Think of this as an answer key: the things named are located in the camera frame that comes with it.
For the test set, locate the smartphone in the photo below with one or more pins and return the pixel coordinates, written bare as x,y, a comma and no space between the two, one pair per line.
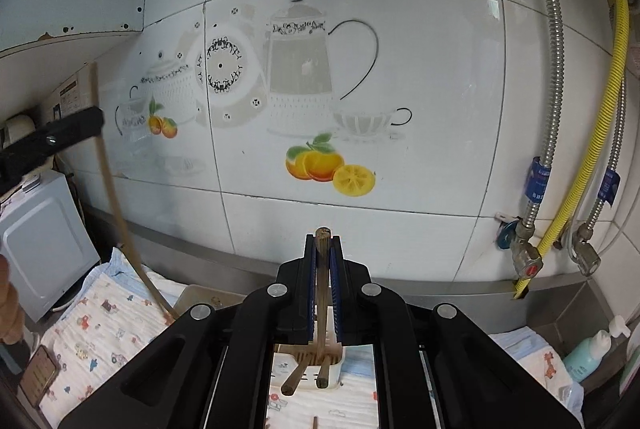
39,376

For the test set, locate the white kitchen appliance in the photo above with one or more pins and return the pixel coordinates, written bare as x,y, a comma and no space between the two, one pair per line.
17,129

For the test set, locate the wall label sticker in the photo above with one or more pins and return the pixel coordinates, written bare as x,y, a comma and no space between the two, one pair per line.
75,91

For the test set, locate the bunch of wooden chopsticks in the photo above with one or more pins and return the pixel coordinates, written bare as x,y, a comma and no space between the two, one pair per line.
290,381

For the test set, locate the steel angle valve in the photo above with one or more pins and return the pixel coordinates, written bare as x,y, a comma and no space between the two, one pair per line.
582,249

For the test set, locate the teal pump bottle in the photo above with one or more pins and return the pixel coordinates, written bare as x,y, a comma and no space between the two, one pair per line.
590,354

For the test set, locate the white microwave oven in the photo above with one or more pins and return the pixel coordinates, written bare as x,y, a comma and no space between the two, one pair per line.
45,244

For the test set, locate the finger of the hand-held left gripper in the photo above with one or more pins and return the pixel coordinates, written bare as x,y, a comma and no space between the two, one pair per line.
60,136

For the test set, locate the person's left hand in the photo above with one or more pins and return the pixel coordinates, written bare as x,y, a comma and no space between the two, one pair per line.
9,299

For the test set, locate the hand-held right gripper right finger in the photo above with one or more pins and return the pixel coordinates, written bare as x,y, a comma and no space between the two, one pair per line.
337,289

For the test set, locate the printed cartoon cloth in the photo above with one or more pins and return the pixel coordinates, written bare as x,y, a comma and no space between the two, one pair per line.
100,324

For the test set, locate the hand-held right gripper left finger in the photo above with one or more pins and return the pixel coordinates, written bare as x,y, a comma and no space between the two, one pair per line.
310,289

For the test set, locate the cream plastic utensil holder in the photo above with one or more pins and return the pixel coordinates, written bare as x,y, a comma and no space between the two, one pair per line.
205,296

